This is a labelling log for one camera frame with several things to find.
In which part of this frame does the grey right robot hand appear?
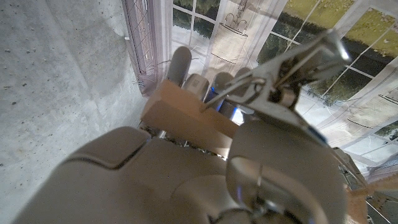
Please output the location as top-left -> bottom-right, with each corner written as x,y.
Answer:
12,45 -> 348,224

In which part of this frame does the wooden stick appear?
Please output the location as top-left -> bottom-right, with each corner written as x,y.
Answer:
140,29 -> 374,200

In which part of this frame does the beige elastic arm wrap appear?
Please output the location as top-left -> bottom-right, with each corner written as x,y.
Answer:
343,177 -> 398,224

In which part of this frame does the printed window backdrop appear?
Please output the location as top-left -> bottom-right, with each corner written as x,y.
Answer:
121,0 -> 398,224

